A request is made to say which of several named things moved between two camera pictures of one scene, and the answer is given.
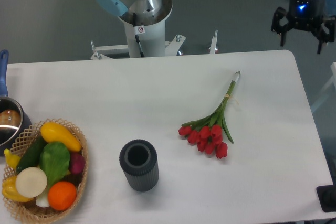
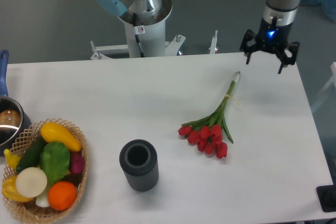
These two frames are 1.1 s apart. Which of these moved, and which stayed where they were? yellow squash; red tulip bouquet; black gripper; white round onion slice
Moved: black gripper
Stayed: red tulip bouquet; white round onion slice; yellow squash
